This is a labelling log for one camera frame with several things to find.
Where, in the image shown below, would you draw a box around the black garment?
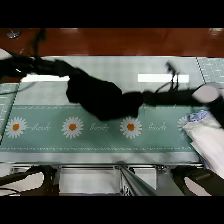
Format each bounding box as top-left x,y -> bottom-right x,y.
65,68 -> 145,122

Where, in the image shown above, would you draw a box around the white garment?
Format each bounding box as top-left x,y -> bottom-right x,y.
182,109 -> 224,180

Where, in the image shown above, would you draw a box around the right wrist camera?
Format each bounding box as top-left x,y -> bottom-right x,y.
165,61 -> 181,92

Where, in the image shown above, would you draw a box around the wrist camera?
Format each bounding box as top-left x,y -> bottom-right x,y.
30,29 -> 48,60
165,61 -> 181,92

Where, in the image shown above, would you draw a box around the silver frame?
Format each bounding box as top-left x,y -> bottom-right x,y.
0,161 -> 224,197

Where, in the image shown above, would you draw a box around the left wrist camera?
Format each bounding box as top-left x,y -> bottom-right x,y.
30,29 -> 48,60

